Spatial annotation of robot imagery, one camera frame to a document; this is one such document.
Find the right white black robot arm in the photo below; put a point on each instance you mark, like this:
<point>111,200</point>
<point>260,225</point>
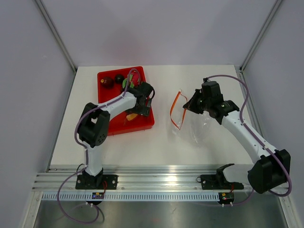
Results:
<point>270,167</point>

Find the dark plum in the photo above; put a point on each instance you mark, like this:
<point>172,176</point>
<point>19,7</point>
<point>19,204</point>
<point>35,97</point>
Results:
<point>119,79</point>

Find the pink dragon fruit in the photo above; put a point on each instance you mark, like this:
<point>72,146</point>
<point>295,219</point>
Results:
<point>134,78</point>

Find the white slotted cable duct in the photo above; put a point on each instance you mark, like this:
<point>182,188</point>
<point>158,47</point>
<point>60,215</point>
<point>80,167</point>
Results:
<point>135,196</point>

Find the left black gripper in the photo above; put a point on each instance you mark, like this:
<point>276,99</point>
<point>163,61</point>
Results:
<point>144,110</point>

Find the right small circuit board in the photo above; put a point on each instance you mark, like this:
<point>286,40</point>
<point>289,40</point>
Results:
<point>227,196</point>

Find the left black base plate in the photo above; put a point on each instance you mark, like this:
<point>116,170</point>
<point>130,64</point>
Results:
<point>108,181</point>

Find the left aluminium corner post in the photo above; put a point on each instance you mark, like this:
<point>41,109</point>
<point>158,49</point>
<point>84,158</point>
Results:
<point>53,30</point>

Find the red apple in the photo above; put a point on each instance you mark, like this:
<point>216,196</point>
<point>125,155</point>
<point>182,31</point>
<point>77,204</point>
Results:
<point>107,82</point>

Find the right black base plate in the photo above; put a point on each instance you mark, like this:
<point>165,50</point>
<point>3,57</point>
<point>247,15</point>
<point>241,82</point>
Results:
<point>210,183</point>

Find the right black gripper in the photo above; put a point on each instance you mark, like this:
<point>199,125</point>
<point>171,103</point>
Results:
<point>191,104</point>

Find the aluminium mounting rail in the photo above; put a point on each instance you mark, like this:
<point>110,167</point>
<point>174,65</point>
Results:
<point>159,178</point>

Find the clear orange zip top bag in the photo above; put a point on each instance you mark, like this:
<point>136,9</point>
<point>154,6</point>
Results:
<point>187,126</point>

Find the right aluminium corner post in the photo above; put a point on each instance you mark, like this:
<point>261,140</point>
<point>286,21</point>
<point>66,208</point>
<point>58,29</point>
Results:
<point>261,33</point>

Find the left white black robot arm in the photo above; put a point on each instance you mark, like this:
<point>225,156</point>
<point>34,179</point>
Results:
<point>92,130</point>

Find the red plastic tray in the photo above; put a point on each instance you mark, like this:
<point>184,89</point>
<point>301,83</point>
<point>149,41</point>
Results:
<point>120,124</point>

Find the small circuit board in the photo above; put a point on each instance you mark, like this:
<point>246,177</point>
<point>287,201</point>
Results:
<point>97,195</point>
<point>227,196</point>

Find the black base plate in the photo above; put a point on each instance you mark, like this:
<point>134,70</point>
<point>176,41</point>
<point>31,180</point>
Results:
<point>210,183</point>
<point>108,181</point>

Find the aluminium corner post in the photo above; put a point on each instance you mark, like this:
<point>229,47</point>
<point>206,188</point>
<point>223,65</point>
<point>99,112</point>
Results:
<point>53,30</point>
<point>261,33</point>

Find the left small circuit board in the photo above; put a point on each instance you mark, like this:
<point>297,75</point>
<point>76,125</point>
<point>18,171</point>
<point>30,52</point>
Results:
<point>97,195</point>

